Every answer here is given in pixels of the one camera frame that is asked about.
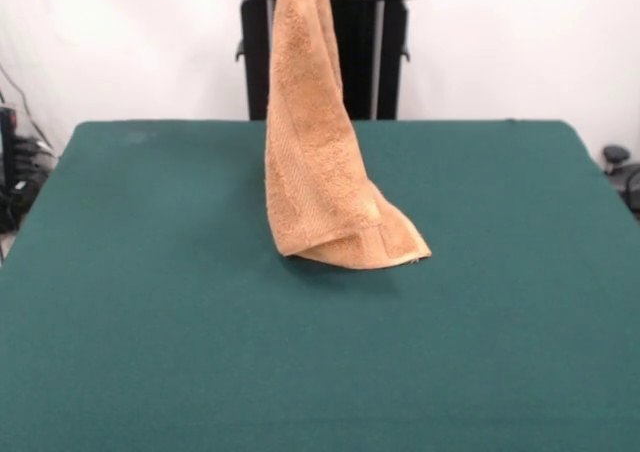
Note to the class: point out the black electronics box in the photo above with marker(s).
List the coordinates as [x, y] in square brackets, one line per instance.
[7, 137]

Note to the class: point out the dark green table cloth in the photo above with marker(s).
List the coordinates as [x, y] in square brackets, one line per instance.
[350, 372]

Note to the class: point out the tan terry cloth towel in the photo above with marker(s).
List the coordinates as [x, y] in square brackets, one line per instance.
[315, 162]

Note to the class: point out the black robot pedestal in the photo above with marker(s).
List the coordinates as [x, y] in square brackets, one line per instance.
[392, 72]

